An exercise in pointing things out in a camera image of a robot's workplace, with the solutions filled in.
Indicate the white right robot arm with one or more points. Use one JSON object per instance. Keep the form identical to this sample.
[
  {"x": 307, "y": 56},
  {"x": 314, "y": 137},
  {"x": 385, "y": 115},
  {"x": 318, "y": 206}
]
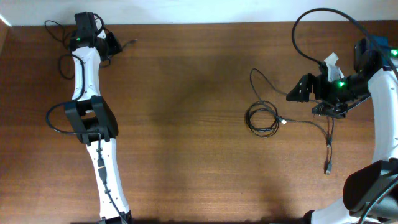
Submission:
[{"x": 369, "y": 194}]

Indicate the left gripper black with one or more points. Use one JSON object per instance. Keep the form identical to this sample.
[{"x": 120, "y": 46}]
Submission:
[{"x": 112, "y": 43}]

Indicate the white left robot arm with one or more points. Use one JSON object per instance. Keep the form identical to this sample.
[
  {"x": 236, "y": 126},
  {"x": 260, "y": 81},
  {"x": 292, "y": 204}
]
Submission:
[{"x": 90, "y": 116}]

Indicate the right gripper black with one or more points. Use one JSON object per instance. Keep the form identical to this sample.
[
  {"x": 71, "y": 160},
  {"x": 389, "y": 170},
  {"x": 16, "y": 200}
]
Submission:
[{"x": 318, "y": 86}]

